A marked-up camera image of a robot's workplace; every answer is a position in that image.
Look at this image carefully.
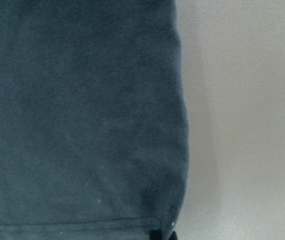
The black graphic t-shirt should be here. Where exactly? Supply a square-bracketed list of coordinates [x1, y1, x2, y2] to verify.
[0, 0, 189, 240]

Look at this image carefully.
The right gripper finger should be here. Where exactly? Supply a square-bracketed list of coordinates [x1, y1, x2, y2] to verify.
[148, 229, 178, 240]

